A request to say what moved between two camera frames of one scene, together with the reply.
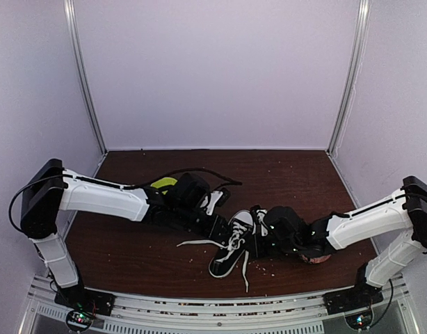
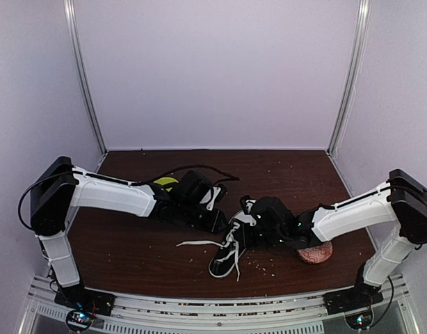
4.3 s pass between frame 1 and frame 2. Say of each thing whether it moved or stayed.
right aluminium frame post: stayed
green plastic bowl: stayed
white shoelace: moved
